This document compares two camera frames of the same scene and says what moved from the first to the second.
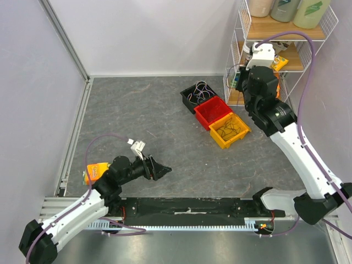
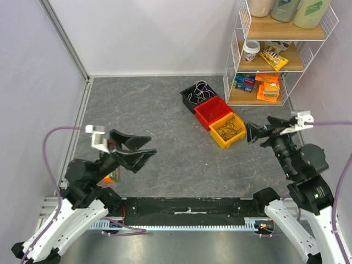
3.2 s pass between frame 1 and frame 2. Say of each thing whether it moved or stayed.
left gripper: moved
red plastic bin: stayed
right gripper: moved
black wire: stayed
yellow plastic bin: stayed
